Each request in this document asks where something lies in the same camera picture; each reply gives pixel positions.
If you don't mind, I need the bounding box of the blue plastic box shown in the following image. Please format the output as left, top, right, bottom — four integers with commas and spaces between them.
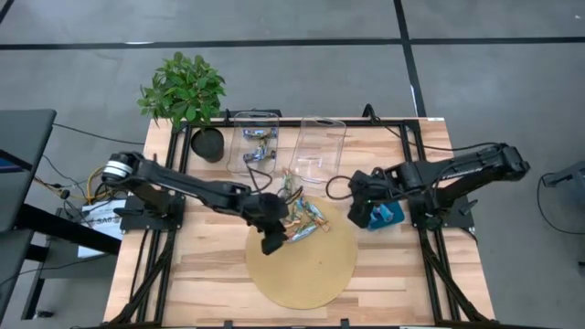
367, 200, 407, 232

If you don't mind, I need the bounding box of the round woven tan placemat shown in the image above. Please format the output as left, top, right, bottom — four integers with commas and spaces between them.
244, 195, 359, 312

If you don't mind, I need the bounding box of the green white wrapper granola bar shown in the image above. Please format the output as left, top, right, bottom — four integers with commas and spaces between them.
281, 168, 297, 196
285, 222, 320, 244
299, 200, 328, 226

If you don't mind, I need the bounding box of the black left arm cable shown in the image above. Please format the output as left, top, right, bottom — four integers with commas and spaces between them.
244, 162, 275, 196

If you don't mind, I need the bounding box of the black power cable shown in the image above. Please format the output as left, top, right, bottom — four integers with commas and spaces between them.
363, 103, 500, 154

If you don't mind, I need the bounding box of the green plant in black pot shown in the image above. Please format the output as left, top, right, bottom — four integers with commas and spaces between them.
136, 50, 228, 165

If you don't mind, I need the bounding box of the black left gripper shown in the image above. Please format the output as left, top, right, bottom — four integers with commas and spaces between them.
246, 191, 292, 256

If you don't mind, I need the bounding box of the black floor cable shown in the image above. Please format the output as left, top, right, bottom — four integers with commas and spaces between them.
52, 122, 145, 146

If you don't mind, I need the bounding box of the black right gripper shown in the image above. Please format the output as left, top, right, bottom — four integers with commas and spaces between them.
346, 171, 381, 229

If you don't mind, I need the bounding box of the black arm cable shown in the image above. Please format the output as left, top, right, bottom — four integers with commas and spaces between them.
324, 175, 362, 201
244, 162, 275, 196

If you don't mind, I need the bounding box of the blue wrapper granola bar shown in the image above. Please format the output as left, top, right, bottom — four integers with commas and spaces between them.
241, 128, 279, 140

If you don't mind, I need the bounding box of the yellow cable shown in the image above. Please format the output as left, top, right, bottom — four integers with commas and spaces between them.
85, 164, 109, 203

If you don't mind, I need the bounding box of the black table frame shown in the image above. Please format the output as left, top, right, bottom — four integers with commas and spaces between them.
107, 108, 493, 328

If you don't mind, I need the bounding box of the purple Chewy granola bar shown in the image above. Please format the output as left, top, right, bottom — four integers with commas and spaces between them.
243, 148, 278, 164

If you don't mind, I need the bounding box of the grey desk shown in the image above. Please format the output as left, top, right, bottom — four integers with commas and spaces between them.
0, 108, 122, 321

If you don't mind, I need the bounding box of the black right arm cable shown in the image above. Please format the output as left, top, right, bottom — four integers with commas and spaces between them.
324, 175, 362, 201

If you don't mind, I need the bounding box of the clear plastic bin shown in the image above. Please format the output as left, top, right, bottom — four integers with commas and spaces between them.
227, 111, 281, 175
288, 115, 347, 185

